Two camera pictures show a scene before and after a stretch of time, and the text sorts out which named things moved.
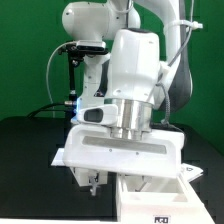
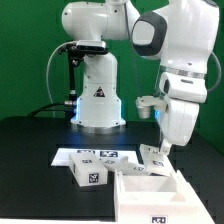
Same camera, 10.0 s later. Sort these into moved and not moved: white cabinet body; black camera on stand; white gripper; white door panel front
Moved: white door panel front; white gripper
Not moved: black camera on stand; white cabinet body
